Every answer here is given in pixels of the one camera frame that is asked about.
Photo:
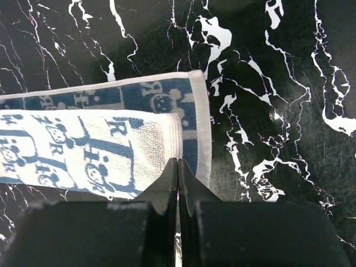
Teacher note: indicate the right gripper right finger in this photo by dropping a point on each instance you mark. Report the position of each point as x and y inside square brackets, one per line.
[192, 192]

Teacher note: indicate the blue white patterned towel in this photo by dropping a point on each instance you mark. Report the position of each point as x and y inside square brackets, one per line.
[111, 139]

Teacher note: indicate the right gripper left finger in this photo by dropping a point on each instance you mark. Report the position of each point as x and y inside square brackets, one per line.
[159, 246]

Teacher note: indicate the black marble pattern mat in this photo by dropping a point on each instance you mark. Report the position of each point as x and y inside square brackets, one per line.
[280, 77]

